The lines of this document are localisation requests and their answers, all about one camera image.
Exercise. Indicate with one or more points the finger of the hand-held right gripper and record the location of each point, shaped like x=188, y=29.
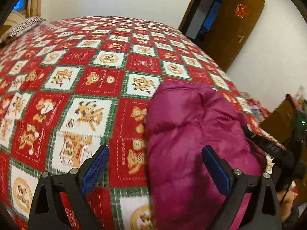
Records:
x=261, y=140

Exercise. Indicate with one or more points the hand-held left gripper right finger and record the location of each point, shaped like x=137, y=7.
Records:
x=215, y=172

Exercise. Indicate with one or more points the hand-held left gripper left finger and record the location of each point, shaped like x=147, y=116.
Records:
x=96, y=170

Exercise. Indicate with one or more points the magenta down jacket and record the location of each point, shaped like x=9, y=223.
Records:
x=191, y=136

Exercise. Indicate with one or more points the person's right forearm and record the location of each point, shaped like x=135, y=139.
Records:
x=286, y=198

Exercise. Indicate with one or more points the brown wooden cabinet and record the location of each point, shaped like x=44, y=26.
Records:
x=278, y=122

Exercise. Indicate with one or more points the pile of colourful clutter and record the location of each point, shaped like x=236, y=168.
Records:
x=256, y=105

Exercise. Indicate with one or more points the red printed bed blanket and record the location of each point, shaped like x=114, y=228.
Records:
x=84, y=76

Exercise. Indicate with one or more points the brown wooden door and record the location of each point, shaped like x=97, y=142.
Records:
x=230, y=40

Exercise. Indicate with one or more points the red paper door decoration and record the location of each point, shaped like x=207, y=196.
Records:
x=240, y=10

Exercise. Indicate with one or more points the striped pillow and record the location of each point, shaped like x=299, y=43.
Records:
x=19, y=27

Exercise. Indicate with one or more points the cream wooden headboard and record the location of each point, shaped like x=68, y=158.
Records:
x=16, y=19

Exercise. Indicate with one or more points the beige patterned curtain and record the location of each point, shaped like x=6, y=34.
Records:
x=34, y=0

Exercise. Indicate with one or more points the window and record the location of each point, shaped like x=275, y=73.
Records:
x=22, y=2

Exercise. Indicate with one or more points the brown door frame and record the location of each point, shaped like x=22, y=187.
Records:
x=191, y=9

